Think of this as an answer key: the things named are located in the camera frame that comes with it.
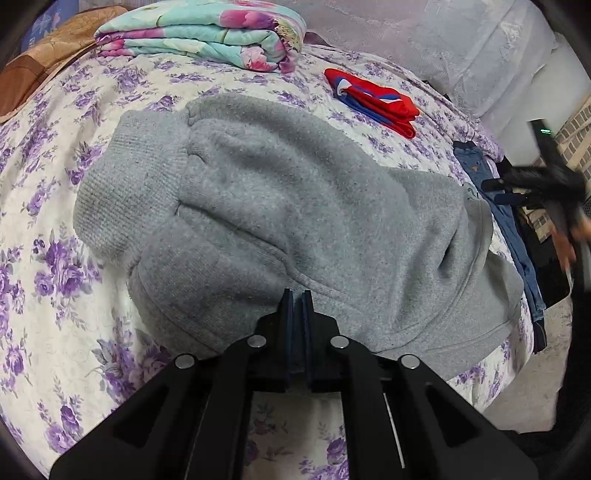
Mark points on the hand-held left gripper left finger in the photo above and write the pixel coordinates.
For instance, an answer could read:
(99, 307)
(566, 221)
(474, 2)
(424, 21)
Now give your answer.
(287, 323)

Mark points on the brown patterned pillow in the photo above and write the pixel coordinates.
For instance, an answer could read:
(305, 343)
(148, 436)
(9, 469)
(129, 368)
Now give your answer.
(41, 60)

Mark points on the blue jeans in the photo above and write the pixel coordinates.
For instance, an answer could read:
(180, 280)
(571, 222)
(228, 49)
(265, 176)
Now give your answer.
(512, 230)

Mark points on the purple floral bed sheet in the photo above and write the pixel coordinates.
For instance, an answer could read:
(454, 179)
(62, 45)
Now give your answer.
(60, 258)

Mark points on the pale grey lace cloth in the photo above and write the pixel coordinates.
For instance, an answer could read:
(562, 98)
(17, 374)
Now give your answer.
(443, 50)

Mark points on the grey fleece sweatshirt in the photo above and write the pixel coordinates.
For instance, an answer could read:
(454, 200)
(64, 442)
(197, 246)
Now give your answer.
(295, 217)

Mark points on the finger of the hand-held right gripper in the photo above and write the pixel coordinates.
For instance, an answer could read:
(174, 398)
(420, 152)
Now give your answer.
(501, 188)

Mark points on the folded teal pink floral quilt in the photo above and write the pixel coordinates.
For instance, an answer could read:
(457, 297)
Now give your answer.
(207, 37)

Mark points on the folded red blue cloth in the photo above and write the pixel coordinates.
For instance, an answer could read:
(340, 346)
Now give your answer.
(378, 101)

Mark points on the person's right hand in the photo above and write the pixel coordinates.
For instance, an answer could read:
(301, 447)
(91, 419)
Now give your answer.
(564, 247)

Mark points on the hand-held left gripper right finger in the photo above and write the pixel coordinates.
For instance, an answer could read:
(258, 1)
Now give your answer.
(306, 332)

